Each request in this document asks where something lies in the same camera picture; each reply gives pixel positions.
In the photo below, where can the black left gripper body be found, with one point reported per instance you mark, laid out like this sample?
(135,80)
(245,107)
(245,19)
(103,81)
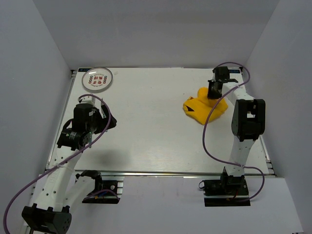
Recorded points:
(90,126)

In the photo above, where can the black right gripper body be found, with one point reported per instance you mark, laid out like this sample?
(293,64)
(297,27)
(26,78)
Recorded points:
(212,93)

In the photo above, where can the yellow Pikachu cloth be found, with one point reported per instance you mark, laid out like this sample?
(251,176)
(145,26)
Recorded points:
(199,107)

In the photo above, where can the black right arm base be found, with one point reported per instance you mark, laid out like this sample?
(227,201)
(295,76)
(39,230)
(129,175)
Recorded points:
(215,195)

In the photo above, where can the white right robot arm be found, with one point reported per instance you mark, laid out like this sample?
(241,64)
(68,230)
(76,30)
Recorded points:
(248,122)

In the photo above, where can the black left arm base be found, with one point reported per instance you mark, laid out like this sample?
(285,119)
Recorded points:
(106,190)

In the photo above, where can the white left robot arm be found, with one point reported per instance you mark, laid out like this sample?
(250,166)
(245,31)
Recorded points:
(52,210)

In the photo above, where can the round printed plate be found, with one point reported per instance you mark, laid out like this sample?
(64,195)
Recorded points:
(96,79)

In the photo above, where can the metal knife teal handle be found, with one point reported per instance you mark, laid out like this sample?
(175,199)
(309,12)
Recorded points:
(90,140)

